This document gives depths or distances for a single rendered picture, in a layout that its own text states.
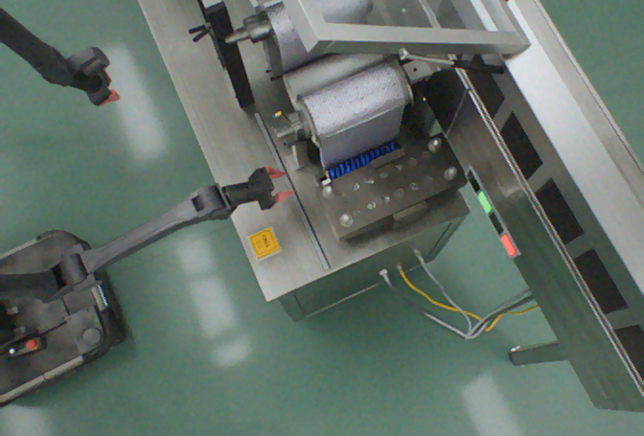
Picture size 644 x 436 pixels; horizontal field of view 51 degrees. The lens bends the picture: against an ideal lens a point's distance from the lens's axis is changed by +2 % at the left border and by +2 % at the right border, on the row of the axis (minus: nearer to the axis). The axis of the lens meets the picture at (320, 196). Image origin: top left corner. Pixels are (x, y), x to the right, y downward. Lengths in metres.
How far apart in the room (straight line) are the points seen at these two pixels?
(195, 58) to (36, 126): 1.30
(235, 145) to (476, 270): 1.29
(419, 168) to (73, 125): 1.86
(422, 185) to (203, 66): 0.81
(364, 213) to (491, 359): 1.21
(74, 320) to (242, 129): 1.07
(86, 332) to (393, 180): 1.35
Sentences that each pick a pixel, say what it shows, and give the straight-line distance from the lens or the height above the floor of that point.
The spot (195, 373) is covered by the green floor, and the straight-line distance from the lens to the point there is 2.86.
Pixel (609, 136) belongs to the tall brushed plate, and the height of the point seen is 1.44.
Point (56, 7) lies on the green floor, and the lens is 3.58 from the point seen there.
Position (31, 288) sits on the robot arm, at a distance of 1.75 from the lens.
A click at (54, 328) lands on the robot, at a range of 2.78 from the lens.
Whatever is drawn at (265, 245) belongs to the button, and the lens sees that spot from 1.93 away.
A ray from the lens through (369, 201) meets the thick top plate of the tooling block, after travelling 1.84.
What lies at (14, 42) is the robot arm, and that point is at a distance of 1.73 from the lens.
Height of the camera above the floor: 2.80
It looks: 74 degrees down
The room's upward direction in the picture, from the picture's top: 6 degrees counter-clockwise
